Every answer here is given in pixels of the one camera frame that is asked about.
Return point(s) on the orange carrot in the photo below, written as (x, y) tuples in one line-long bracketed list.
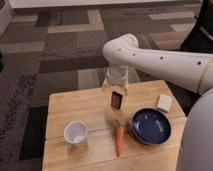
[(119, 138)]

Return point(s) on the black chair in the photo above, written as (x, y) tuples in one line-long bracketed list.
[(200, 38)]

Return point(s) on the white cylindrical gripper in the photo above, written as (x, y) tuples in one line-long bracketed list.
[(117, 76)]

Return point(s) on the white sponge block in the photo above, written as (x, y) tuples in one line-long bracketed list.
[(164, 102)]

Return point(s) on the dark brown eraser block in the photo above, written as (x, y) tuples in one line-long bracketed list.
[(116, 100)]

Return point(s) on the dark blue bowl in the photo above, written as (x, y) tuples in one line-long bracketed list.
[(150, 126)]

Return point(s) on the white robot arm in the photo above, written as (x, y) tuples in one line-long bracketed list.
[(192, 71)]

